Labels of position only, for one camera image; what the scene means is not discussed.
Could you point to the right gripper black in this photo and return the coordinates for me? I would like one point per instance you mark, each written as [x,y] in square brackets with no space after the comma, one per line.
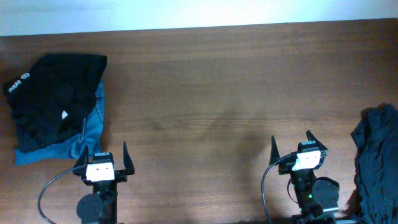
[286,167]

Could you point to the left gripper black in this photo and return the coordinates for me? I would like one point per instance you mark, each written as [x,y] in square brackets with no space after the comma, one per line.
[120,175]

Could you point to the dark green t-shirt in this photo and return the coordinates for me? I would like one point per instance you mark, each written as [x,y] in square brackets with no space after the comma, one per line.
[376,165]

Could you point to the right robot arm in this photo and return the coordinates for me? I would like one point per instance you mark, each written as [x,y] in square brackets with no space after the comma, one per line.
[317,197]

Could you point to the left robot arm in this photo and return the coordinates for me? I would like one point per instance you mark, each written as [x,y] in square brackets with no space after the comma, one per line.
[100,206]

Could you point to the blue denim jeans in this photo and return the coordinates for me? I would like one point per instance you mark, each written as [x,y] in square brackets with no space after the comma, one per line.
[68,142]

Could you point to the black folded garment with logo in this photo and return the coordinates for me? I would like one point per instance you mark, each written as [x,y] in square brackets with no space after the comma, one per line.
[51,100]

